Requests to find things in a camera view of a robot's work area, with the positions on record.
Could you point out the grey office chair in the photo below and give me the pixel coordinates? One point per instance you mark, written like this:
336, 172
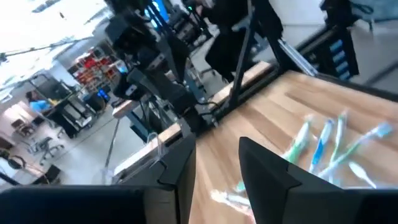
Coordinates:
46, 149

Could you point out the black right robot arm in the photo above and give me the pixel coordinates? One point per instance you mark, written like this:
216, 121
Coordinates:
155, 62

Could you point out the shelf with red bins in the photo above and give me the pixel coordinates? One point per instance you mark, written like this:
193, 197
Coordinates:
93, 68

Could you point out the black standing desk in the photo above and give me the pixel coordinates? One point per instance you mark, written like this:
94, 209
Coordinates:
68, 115

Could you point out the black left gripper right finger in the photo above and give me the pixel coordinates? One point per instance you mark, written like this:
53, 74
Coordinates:
311, 205

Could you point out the monitor with blue screen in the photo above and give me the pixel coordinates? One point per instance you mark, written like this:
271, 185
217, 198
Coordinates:
158, 12

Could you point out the person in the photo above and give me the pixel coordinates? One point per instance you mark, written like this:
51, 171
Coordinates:
38, 104
224, 46

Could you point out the clear plastic bin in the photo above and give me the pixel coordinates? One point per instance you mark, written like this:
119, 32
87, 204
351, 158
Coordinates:
149, 155

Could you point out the black box blue labels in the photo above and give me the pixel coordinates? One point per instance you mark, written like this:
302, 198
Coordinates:
339, 56

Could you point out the silver aluminium extrusion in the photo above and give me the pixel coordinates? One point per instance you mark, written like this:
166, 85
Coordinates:
297, 57

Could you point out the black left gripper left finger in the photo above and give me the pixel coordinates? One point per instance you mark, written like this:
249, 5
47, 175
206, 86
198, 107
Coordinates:
77, 205

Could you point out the wooden workbench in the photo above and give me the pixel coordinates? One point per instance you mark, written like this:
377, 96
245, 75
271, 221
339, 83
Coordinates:
124, 109

